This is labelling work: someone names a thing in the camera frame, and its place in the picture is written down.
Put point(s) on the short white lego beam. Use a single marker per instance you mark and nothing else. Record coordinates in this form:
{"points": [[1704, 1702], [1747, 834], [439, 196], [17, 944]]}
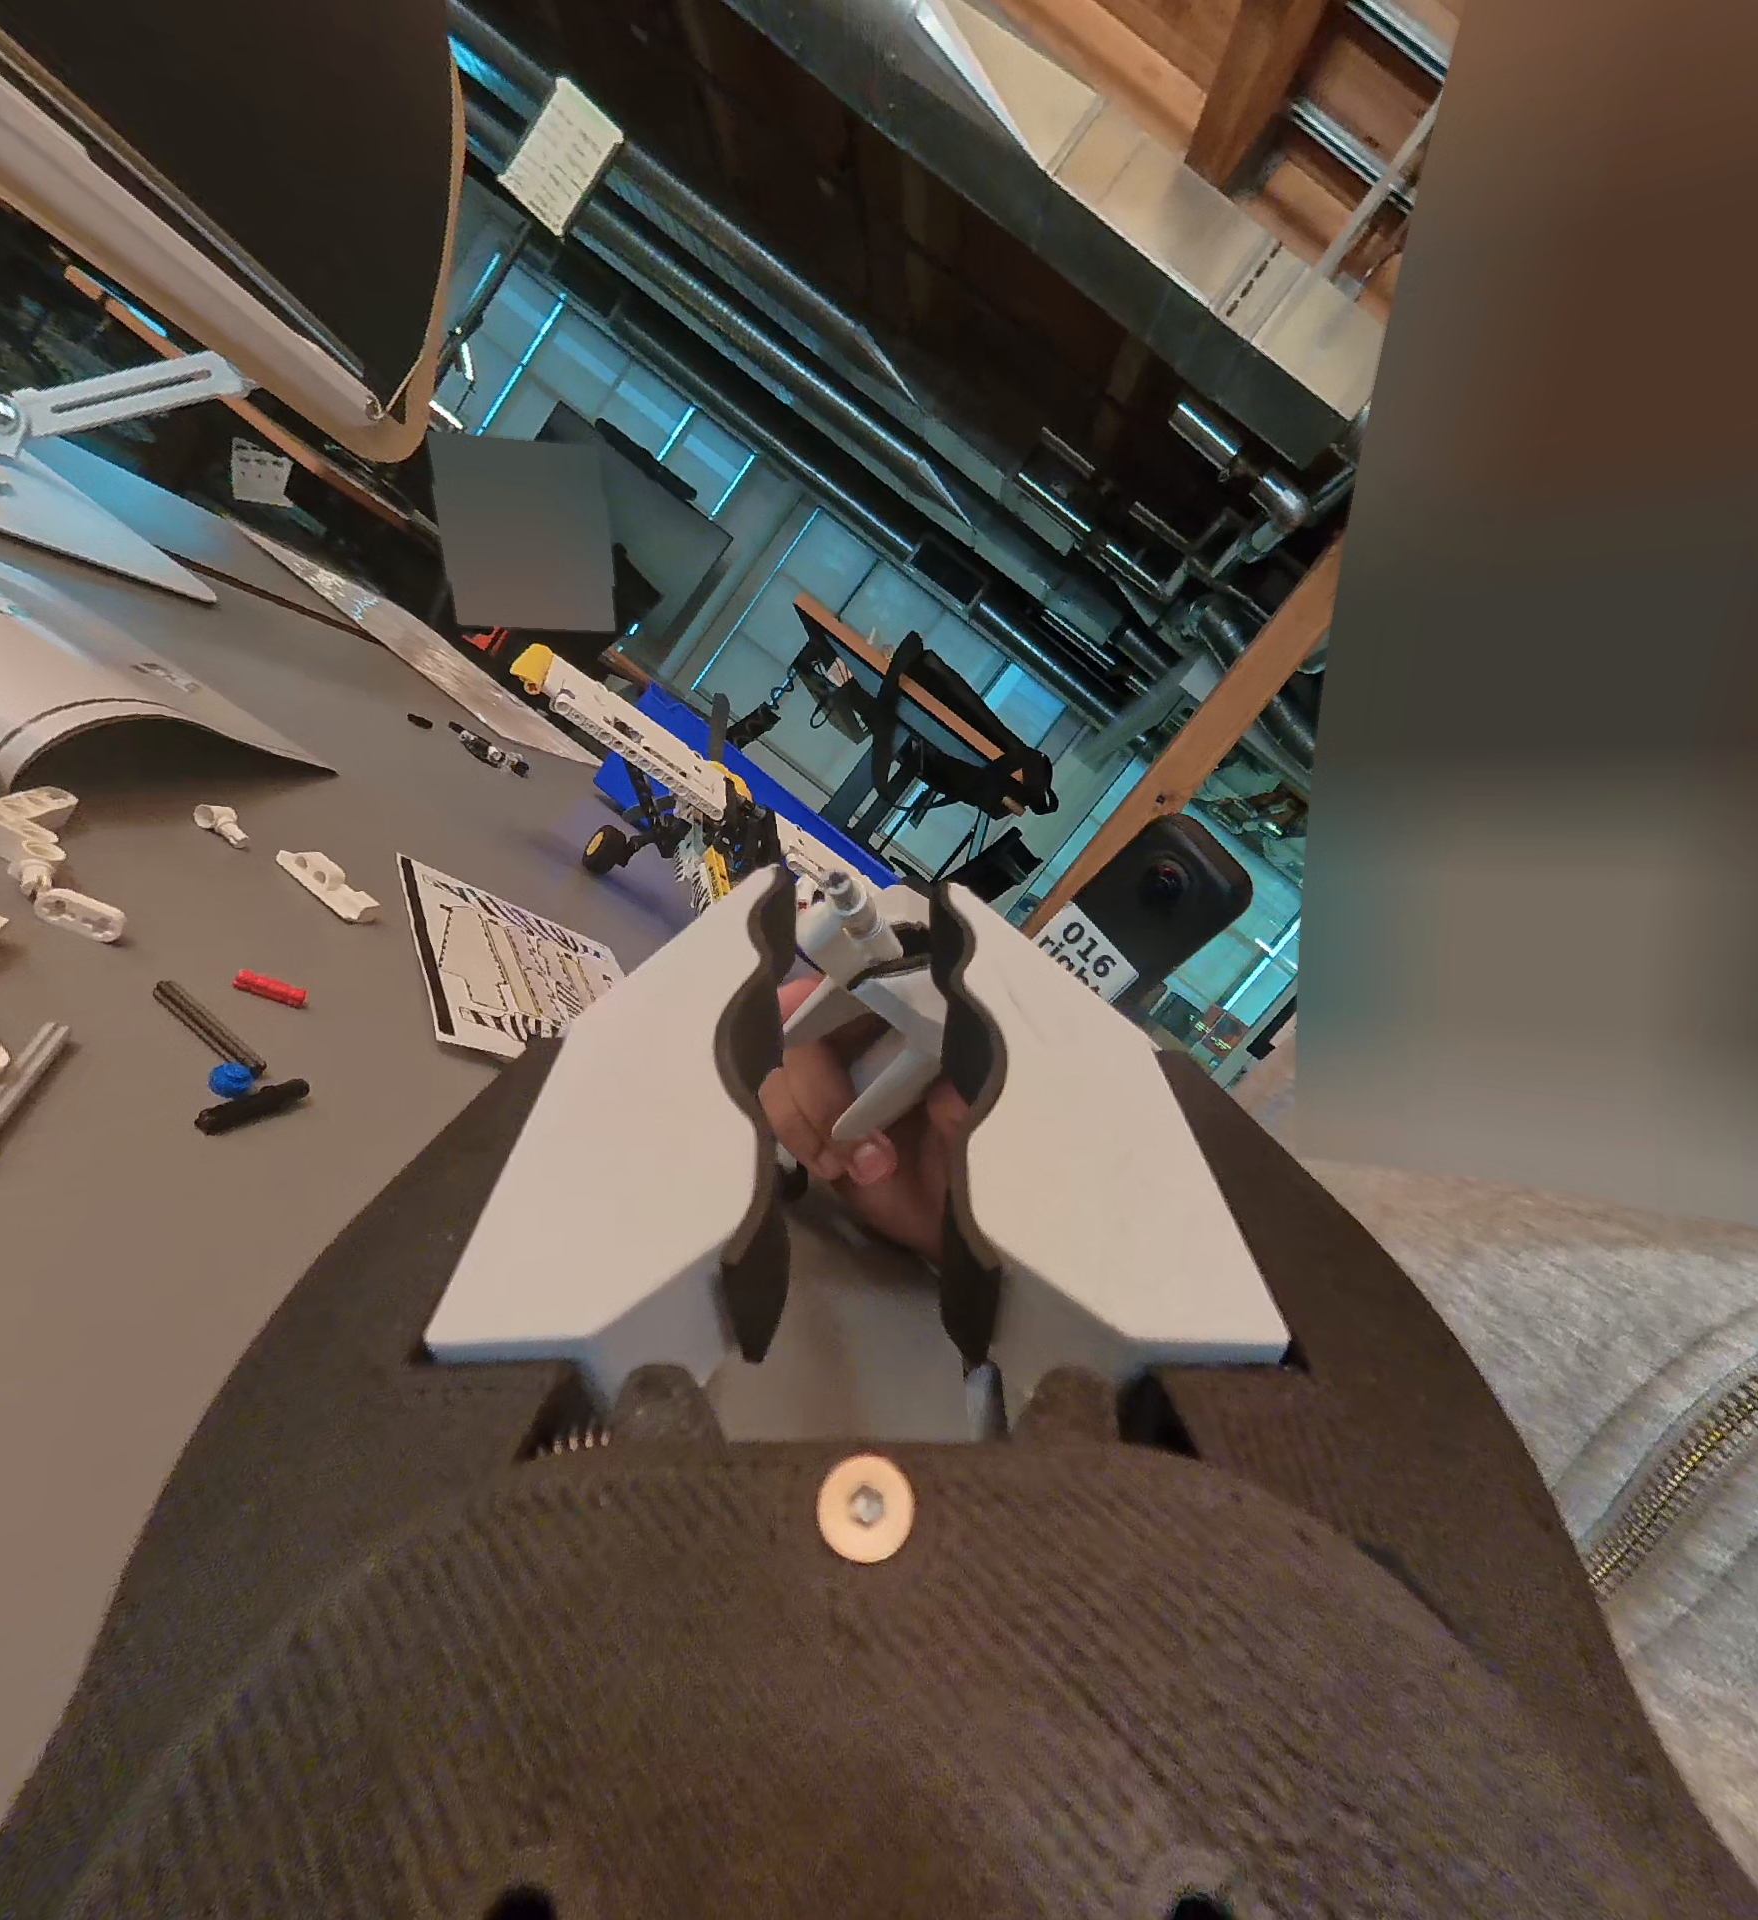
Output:
{"points": [[81, 910]]}

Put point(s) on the red lego axle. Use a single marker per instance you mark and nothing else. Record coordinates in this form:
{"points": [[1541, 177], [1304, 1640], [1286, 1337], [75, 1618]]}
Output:
{"points": [[271, 986]]}

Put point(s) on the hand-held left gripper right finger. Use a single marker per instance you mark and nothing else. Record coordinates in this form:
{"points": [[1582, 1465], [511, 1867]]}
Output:
{"points": [[1118, 1200]]}

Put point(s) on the long black lego axle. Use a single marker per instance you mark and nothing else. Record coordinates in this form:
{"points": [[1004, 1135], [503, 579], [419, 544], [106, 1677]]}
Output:
{"points": [[208, 1028]]}

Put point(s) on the open lego instruction booklet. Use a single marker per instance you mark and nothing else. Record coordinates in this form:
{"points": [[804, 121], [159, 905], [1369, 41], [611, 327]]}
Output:
{"points": [[69, 690]]}

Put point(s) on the white angled lego beam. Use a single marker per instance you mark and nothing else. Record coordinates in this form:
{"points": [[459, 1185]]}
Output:
{"points": [[17, 818]]}

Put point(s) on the white lego pin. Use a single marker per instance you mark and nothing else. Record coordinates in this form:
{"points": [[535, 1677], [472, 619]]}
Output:
{"points": [[218, 825]]}

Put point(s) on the printed sticker sheet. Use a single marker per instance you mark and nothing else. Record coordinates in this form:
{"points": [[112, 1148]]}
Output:
{"points": [[513, 961]]}

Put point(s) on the wooden post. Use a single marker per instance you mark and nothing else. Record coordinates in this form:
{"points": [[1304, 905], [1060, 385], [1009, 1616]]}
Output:
{"points": [[1209, 704]]}

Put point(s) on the person's grey sweatshirt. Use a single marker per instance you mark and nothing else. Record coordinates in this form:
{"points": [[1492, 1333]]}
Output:
{"points": [[1689, 1424]]}

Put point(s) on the blue plastic bin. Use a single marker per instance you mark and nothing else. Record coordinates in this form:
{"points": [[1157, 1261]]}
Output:
{"points": [[819, 811]]}

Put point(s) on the yellow and white lego vehicle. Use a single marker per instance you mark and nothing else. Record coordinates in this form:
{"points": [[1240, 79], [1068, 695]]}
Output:
{"points": [[668, 781]]}

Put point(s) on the black desk monitor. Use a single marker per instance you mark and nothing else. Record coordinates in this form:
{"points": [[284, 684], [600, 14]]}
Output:
{"points": [[248, 150]]}

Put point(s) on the person's right hand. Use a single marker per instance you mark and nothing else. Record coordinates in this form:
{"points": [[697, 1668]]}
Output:
{"points": [[878, 1185]]}

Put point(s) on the white lego panel piece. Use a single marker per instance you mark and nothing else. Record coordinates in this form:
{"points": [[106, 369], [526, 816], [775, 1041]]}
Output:
{"points": [[327, 885]]}

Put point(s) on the background wooden desk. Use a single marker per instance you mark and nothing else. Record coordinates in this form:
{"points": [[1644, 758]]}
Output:
{"points": [[878, 644]]}

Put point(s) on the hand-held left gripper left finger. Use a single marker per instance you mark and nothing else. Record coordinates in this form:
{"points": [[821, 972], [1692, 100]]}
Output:
{"points": [[594, 1171]]}

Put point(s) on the grey monitor base plate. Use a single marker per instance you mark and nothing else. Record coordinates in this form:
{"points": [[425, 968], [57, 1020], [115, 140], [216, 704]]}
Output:
{"points": [[38, 524]]}

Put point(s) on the black office chair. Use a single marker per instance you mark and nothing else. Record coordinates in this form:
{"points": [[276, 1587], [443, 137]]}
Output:
{"points": [[969, 735]]}

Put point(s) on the short black lego axle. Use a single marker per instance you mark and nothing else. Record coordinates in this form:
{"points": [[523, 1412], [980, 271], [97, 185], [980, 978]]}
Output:
{"points": [[252, 1107]]}

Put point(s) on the small white printed sheet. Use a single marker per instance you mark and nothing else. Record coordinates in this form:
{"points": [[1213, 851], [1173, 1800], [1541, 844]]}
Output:
{"points": [[261, 470]]}

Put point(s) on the white lego connector piece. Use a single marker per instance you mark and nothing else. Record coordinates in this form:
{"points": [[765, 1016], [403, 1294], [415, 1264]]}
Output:
{"points": [[38, 865]]}

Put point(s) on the grey lego axle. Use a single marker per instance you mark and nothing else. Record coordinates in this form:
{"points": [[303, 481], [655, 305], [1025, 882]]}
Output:
{"points": [[2, 1099]]}

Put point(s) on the hanging white paper sheet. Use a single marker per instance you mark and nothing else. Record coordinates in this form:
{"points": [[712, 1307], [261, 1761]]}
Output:
{"points": [[560, 152]]}

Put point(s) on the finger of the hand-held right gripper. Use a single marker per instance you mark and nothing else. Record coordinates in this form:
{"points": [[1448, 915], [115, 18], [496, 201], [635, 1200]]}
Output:
{"points": [[865, 1009]]}

